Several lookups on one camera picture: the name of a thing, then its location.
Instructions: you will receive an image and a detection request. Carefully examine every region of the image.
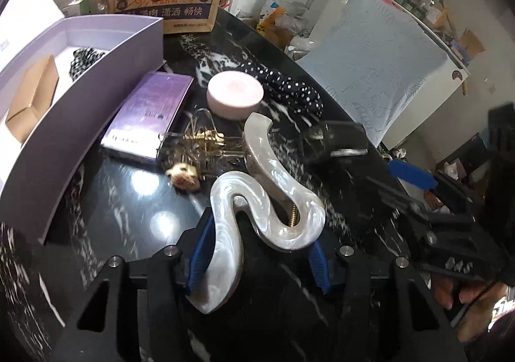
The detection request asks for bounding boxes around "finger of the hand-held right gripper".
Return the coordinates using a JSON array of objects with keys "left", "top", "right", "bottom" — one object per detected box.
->
[
  {"left": 363, "top": 176, "right": 476, "bottom": 226},
  {"left": 387, "top": 158, "right": 484, "bottom": 218}
]

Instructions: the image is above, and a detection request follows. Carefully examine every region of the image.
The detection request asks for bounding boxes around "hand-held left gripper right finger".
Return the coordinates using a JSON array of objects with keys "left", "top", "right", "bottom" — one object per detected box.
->
[{"left": 310, "top": 233, "right": 467, "bottom": 362}]

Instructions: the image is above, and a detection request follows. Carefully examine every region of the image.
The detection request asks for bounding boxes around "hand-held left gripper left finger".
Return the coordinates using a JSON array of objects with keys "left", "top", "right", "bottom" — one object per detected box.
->
[{"left": 50, "top": 207, "right": 215, "bottom": 362}]

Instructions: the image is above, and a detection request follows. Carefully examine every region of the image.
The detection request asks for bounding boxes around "black claw hair clip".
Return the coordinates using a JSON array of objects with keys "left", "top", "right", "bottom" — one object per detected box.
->
[{"left": 301, "top": 119, "right": 369, "bottom": 166}]

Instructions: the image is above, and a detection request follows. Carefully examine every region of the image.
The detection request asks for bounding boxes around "small beige hair clip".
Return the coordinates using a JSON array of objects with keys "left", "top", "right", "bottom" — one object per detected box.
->
[{"left": 165, "top": 163, "right": 202, "bottom": 193}]

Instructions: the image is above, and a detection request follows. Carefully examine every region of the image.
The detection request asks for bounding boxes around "white pearl wavy hair clip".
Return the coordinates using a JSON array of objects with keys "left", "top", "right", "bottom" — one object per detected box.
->
[{"left": 187, "top": 112, "right": 326, "bottom": 314}]

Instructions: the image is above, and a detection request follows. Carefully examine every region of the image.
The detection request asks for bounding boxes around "gold wire hair clip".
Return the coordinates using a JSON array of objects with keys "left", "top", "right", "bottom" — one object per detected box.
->
[{"left": 156, "top": 109, "right": 252, "bottom": 179}]

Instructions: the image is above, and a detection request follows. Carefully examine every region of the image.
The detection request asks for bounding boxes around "lavender gift box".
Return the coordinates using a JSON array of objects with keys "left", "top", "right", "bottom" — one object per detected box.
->
[{"left": 0, "top": 0, "right": 166, "bottom": 246}]

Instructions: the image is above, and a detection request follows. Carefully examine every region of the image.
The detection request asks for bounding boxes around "person's right hand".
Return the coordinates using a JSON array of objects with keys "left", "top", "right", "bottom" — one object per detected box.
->
[{"left": 432, "top": 274, "right": 512, "bottom": 342}]

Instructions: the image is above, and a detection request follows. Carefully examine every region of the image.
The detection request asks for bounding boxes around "white chest freezer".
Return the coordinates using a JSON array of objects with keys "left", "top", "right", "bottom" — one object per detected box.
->
[{"left": 318, "top": 0, "right": 471, "bottom": 169}]

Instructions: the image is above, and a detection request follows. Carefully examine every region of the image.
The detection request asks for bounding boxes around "light blue chair cover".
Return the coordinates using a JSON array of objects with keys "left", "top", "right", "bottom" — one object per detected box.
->
[{"left": 295, "top": 0, "right": 450, "bottom": 148}]

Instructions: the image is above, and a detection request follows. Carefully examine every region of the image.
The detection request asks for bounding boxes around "purple card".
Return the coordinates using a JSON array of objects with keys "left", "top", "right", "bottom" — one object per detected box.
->
[{"left": 100, "top": 71, "right": 194, "bottom": 163}]

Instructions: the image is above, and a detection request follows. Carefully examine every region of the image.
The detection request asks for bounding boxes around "pink round container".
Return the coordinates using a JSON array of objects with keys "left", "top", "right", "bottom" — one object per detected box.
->
[{"left": 206, "top": 71, "right": 265, "bottom": 121}]

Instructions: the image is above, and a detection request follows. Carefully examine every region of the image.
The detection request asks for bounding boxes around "small brown cardboard box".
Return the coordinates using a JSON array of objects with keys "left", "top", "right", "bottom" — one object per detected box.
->
[{"left": 5, "top": 55, "right": 60, "bottom": 144}]

